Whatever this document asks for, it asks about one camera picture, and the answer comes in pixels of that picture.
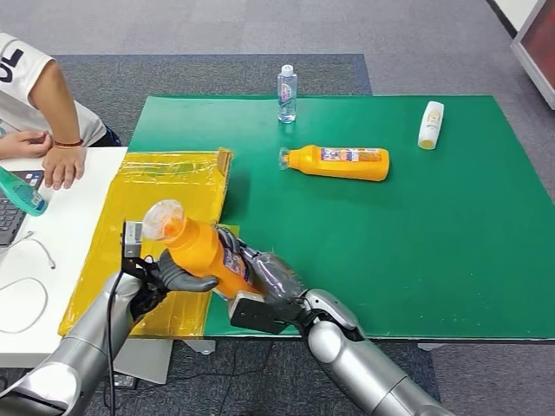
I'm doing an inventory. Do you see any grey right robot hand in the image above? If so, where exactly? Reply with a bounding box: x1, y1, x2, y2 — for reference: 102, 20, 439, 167
215, 226, 304, 305

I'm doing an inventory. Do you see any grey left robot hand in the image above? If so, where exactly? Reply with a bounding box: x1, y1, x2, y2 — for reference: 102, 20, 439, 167
131, 250, 220, 322

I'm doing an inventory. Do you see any orange bottle with clear cap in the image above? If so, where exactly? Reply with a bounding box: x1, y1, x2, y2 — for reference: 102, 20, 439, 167
278, 144, 390, 183
141, 198, 265, 301

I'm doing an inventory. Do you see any clear water bottle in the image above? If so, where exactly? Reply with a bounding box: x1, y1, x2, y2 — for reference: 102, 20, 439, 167
277, 64, 298, 125

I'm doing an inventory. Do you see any teal spray bottle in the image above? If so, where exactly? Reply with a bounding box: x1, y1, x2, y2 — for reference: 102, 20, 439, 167
0, 166, 49, 218

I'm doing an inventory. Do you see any small white bottle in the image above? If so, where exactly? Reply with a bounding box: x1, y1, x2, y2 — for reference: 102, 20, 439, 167
417, 101, 445, 151

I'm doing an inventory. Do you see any yellow plastic sheet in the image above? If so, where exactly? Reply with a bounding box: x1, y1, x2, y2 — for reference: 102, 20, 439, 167
58, 149, 240, 339

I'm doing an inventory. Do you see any black power adapter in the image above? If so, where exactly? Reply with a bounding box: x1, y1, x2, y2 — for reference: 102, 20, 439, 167
110, 373, 139, 392

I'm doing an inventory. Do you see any brown cardboard strip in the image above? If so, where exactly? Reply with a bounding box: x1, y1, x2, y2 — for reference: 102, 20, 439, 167
217, 147, 233, 178

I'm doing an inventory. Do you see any green table mat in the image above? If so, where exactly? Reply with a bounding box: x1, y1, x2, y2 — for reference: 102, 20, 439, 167
128, 94, 555, 340

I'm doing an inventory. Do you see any person's left hand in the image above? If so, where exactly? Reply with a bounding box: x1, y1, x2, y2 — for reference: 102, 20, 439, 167
42, 144, 86, 192

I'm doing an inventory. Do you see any person's hand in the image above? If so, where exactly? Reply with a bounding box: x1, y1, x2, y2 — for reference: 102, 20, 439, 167
42, 144, 86, 192
6, 130, 53, 160

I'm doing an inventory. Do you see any person's right hand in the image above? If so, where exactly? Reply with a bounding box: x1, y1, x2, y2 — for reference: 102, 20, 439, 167
6, 130, 53, 160

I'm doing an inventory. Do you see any person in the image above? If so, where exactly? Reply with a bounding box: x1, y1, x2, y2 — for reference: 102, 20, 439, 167
0, 31, 122, 192

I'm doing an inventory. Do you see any cabinet with red panels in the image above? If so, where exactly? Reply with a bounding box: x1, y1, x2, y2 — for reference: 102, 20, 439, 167
510, 0, 555, 111

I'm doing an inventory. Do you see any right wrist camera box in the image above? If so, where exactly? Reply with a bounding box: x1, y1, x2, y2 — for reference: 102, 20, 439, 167
228, 289, 307, 336

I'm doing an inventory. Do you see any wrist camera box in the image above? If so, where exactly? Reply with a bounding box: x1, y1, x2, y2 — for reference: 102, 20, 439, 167
121, 220, 145, 274
228, 289, 307, 336

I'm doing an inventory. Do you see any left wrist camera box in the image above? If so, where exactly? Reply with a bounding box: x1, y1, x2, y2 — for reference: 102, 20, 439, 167
121, 220, 145, 274

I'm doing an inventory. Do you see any grey desk base plate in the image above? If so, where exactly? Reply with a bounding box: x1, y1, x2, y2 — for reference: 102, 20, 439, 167
113, 337, 174, 386

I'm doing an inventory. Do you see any black floor cable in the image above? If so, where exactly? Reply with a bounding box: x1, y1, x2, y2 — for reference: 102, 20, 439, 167
138, 341, 274, 416

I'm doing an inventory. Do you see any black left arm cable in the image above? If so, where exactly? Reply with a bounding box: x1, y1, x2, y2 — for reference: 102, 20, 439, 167
105, 258, 131, 416

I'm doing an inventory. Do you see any white cable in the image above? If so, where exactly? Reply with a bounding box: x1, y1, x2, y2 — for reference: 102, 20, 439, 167
0, 231, 57, 271
0, 277, 49, 336

